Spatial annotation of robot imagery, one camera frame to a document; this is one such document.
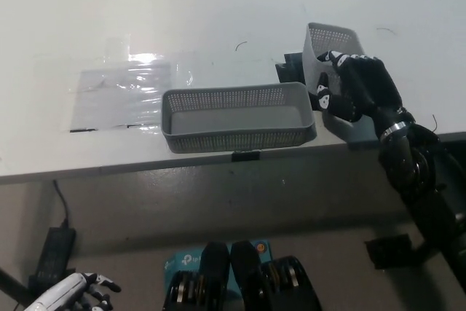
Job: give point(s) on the thin black tape strip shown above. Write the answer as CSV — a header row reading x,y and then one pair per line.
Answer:
x,y
82,130

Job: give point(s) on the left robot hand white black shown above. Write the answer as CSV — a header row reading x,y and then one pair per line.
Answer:
x,y
62,289

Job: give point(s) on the left black robot body block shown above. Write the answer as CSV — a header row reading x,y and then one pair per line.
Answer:
x,y
213,274

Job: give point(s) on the black tape piece desk edge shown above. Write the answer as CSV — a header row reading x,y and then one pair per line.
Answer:
x,y
245,156

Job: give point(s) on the transparent plastic sheet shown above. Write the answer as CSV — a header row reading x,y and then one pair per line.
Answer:
x,y
120,100

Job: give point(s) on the black diagonal bar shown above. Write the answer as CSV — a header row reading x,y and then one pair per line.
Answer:
x,y
12,287

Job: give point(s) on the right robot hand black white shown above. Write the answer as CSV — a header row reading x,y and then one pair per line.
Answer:
x,y
367,85

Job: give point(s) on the black power adapter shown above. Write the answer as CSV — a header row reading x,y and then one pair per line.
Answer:
x,y
54,251

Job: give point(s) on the short grey perforated basket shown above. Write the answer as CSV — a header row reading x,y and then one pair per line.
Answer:
x,y
316,67

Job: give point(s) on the long grey perforated basket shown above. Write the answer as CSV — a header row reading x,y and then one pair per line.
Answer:
x,y
233,140

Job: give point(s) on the teal tp-link box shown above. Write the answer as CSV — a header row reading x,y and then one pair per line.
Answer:
x,y
182,260

